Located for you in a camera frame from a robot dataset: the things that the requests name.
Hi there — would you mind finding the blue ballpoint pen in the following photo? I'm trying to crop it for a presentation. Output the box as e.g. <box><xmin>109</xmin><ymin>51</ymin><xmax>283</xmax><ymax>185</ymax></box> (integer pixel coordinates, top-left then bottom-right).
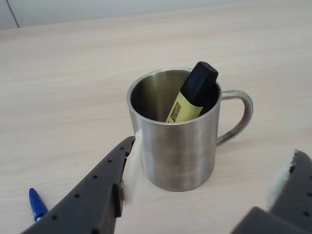
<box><xmin>28</xmin><ymin>187</ymin><xmax>48</xmax><ymax>222</ymax></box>

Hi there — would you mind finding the silver metal cup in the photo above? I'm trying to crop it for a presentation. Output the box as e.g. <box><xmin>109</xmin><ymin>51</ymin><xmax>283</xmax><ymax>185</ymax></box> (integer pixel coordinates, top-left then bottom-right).
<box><xmin>126</xmin><ymin>68</ymin><xmax>254</xmax><ymax>193</ymax></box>

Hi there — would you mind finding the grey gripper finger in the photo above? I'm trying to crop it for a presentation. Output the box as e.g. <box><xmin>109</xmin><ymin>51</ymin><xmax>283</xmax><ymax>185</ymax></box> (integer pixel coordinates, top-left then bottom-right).
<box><xmin>20</xmin><ymin>130</ymin><xmax>143</xmax><ymax>234</ymax></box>
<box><xmin>266</xmin><ymin>149</ymin><xmax>312</xmax><ymax>234</ymax></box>

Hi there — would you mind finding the yellow highlighter with black cap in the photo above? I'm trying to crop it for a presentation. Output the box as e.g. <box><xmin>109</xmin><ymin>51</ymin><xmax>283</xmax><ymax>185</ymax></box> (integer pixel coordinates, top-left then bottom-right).
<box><xmin>165</xmin><ymin>61</ymin><xmax>219</xmax><ymax>124</ymax></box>

